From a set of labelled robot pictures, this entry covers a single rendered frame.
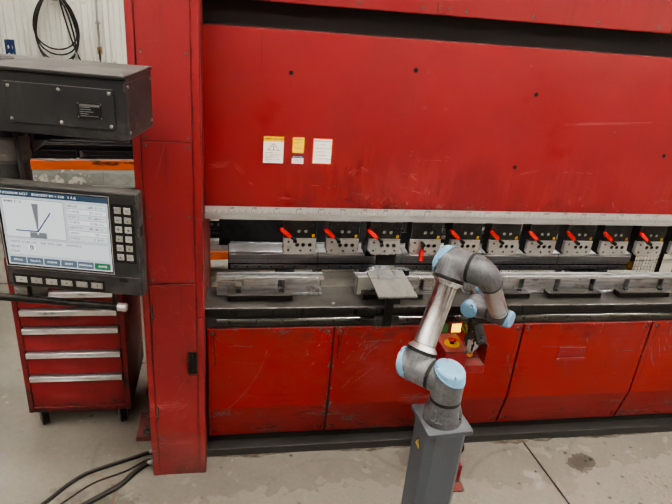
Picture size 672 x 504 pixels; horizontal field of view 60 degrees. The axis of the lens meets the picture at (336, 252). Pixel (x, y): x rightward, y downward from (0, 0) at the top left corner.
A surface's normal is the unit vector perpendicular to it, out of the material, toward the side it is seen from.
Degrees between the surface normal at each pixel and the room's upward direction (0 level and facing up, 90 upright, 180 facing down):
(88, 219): 90
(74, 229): 90
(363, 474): 0
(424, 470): 90
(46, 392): 90
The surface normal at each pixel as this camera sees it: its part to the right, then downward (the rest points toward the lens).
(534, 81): 0.16, 0.41
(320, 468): 0.07, -0.91
